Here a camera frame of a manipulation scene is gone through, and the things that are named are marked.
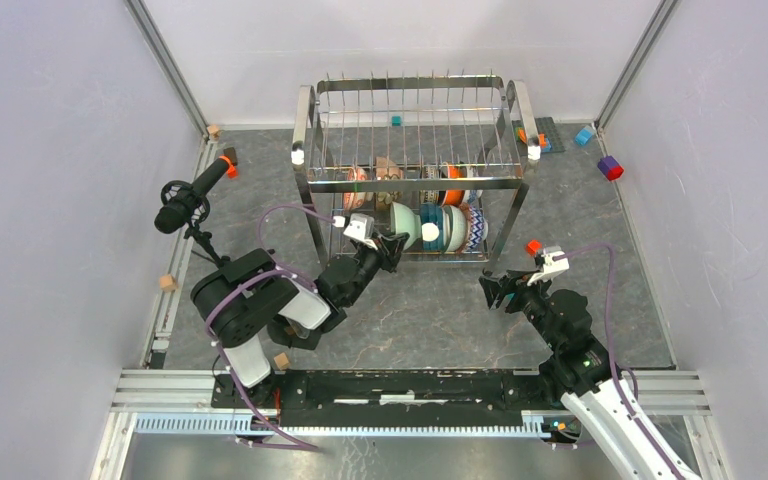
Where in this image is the steel two-tier dish rack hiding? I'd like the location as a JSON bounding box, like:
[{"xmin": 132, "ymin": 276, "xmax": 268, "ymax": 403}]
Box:
[{"xmin": 291, "ymin": 73, "xmax": 541, "ymax": 272}]

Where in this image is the grey building baseplate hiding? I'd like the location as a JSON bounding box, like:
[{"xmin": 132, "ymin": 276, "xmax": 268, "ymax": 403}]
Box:
[{"xmin": 512, "ymin": 117, "xmax": 566, "ymax": 156}]

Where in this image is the blue white porcelain bowl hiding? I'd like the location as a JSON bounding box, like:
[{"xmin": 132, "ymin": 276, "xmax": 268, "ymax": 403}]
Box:
[{"xmin": 462, "ymin": 165, "xmax": 482, "ymax": 204}]

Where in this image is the orange bowl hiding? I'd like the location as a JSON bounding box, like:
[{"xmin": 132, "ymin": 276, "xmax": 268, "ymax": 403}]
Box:
[{"xmin": 438, "ymin": 163, "xmax": 466, "ymax": 207}]

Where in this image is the wooden cube back corner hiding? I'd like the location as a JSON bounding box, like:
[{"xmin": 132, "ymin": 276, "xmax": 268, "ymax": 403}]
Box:
[{"xmin": 206, "ymin": 124, "xmax": 221, "ymax": 140}]

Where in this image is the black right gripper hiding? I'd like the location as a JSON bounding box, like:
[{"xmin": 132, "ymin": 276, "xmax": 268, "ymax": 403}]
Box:
[{"xmin": 476, "ymin": 268, "xmax": 561, "ymax": 351}]

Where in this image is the orange curved block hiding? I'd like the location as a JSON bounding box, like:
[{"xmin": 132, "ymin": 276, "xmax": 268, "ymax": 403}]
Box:
[{"xmin": 516, "ymin": 127, "xmax": 551, "ymax": 151}]

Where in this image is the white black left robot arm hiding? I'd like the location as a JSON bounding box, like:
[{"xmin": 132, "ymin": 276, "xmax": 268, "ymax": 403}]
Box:
[{"xmin": 190, "ymin": 231, "xmax": 409, "ymax": 408}]

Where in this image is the orange red small cube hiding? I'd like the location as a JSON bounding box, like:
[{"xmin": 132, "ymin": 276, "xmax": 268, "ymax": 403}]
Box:
[{"xmin": 524, "ymin": 240, "xmax": 542, "ymax": 257}]

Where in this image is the pale green ceramic bowl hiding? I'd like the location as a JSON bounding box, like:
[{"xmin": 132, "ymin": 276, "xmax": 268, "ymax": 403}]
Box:
[{"xmin": 390, "ymin": 202, "xmax": 421, "ymax": 250}]

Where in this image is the wooden cube left rail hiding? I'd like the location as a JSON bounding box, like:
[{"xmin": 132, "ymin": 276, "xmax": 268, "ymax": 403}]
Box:
[{"xmin": 158, "ymin": 274, "xmax": 178, "ymax": 293}]

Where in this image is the purple red block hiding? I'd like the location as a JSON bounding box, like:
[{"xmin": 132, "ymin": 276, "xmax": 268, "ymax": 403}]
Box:
[{"xmin": 597, "ymin": 155, "xmax": 624, "ymax": 182}]

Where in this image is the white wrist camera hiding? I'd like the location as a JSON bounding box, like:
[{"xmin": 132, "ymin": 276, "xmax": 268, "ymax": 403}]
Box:
[
  {"xmin": 332, "ymin": 213, "xmax": 378, "ymax": 250},
  {"xmin": 526, "ymin": 245, "xmax": 570, "ymax": 286}
]

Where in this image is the brown patterned bowl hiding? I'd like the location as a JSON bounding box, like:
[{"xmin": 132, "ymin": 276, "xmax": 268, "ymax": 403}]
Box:
[{"xmin": 374, "ymin": 156, "xmax": 404, "ymax": 212}]

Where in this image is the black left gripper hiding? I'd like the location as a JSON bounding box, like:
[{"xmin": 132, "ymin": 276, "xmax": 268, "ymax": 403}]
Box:
[{"xmin": 344, "ymin": 230, "xmax": 409, "ymax": 306}]

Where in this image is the wooden cube near base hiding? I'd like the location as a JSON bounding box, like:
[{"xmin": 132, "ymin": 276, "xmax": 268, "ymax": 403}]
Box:
[{"xmin": 273, "ymin": 352, "xmax": 291, "ymax": 371}]

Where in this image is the black white patterned bowl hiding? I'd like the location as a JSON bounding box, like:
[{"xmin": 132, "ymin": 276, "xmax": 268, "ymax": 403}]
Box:
[{"xmin": 419, "ymin": 165, "xmax": 440, "ymax": 205}]

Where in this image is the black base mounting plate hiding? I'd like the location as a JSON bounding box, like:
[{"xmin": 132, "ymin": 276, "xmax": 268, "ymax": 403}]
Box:
[{"xmin": 211, "ymin": 369, "xmax": 565, "ymax": 428}]

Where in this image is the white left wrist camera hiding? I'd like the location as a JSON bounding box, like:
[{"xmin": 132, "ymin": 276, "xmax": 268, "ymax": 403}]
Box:
[{"xmin": 332, "ymin": 213, "xmax": 378, "ymax": 250}]

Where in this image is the black microphone on tripod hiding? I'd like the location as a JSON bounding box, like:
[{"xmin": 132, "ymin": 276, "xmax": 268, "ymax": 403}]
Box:
[{"xmin": 154, "ymin": 157, "xmax": 230, "ymax": 267}]

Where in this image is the blue zigzag patterned bowl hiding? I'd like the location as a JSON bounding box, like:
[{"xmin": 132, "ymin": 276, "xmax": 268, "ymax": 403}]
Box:
[{"xmin": 460, "ymin": 204, "xmax": 488, "ymax": 252}]

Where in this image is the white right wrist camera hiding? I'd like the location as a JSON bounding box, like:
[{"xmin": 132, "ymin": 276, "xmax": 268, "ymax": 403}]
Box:
[{"xmin": 526, "ymin": 245, "xmax": 570, "ymax": 286}]

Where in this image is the red white patterned bowl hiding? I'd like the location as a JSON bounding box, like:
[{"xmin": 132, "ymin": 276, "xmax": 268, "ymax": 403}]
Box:
[{"xmin": 343, "ymin": 167, "xmax": 371, "ymax": 211}]

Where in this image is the light blue block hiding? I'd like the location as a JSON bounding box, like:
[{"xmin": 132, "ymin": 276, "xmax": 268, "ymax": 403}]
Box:
[{"xmin": 574, "ymin": 125, "xmax": 597, "ymax": 146}]

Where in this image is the black clear-top container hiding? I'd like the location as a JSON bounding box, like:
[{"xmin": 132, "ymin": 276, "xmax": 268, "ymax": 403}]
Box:
[{"xmin": 267, "ymin": 316, "xmax": 322, "ymax": 351}]

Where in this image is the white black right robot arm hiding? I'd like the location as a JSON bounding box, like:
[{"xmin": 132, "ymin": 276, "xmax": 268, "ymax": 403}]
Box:
[{"xmin": 479, "ymin": 271, "xmax": 700, "ymax": 479}]

